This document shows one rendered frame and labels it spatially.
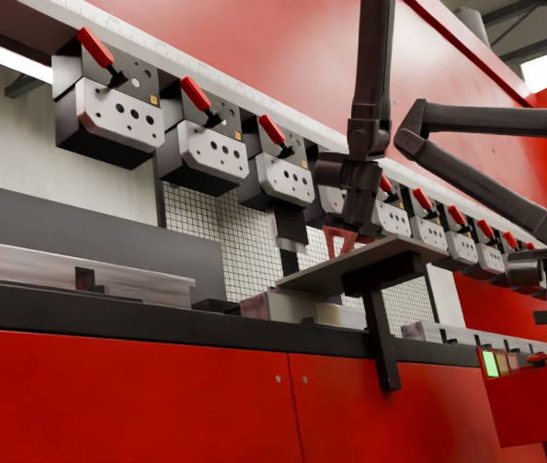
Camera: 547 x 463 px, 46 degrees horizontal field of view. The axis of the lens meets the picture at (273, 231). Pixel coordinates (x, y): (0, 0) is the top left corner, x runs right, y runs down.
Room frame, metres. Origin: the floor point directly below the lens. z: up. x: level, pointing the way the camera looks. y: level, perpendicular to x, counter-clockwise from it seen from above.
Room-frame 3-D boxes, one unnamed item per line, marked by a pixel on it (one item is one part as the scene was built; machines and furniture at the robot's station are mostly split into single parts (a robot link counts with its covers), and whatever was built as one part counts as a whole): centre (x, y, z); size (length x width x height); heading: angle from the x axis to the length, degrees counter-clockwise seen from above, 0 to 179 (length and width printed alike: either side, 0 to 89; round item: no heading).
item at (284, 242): (1.22, -0.03, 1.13); 0.10 x 0.02 x 0.10; 142
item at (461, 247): (1.83, -0.51, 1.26); 0.15 x 0.09 x 0.17; 142
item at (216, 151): (1.04, 0.11, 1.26); 0.15 x 0.09 x 0.17; 142
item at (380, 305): (1.11, -0.18, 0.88); 0.14 x 0.04 x 0.22; 52
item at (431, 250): (1.13, -0.15, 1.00); 0.26 x 0.18 x 0.01; 52
